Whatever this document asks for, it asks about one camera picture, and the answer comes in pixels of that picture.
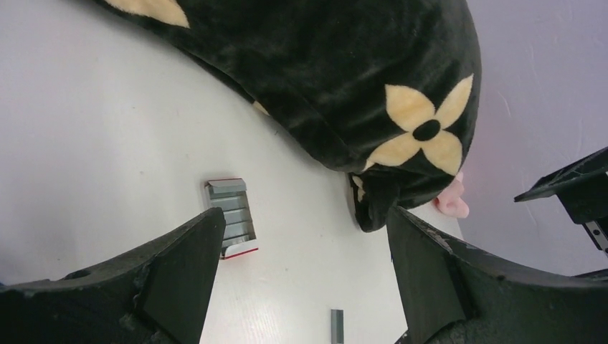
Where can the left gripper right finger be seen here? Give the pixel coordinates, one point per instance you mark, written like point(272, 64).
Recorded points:
point(454, 292)

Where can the grey staple strip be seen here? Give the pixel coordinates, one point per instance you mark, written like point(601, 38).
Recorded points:
point(337, 326)

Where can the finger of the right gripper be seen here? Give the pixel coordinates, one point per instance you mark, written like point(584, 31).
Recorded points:
point(581, 187)

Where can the pink cloth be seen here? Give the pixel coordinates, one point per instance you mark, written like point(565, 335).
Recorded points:
point(449, 202)

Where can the black pillow with beige flowers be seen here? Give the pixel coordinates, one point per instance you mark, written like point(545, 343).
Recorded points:
point(386, 92)

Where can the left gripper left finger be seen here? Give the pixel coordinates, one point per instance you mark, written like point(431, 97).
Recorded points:
point(158, 292)

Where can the open box of staples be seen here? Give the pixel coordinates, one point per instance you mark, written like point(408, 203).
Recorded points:
point(230, 195)

